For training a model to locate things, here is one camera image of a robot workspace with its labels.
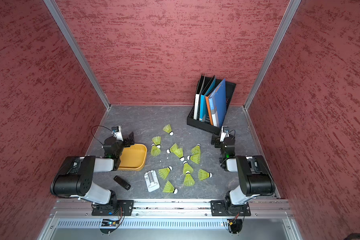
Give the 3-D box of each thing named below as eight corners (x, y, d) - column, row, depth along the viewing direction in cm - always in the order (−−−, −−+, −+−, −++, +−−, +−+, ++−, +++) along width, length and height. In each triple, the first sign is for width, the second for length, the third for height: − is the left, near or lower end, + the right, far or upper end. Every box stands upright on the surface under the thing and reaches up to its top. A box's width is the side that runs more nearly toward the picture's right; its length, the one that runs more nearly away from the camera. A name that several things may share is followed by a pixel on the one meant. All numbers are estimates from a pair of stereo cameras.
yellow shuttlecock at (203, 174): (198, 180, 85) (198, 178, 82) (197, 171, 89) (198, 168, 85) (211, 180, 85) (212, 178, 82) (210, 171, 89) (211, 168, 85)
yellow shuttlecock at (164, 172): (157, 175, 87) (156, 173, 84) (165, 164, 91) (164, 162, 89) (164, 180, 85) (164, 178, 82) (172, 169, 89) (172, 166, 87)
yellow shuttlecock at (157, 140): (152, 148, 98) (151, 145, 94) (153, 140, 103) (152, 136, 99) (160, 149, 98) (159, 145, 94) (161, 140, 103) (160, 136, 99)
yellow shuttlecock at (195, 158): (187, 164, 91) (187, 162, 89) (187, 156, 94) (187, 154, 92) (200, 164, 91) (201, 162, 89) (200, 156, 94) (200, 154, 92)
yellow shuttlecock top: (163, 131, 107) (163, 127, 103) (168, 127, 110) (167, 123, 106) (171, 136, 105) (171, 132, 101) (176, 132, 107) (175, 127, 103)
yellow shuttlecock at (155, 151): (150, 156, 95) (149, 153, 92) (152, 146, 99) (151, 143, 97) (160, 156, 95) (159, 153, 92) (161, 146, 99) (160, 143, 97)
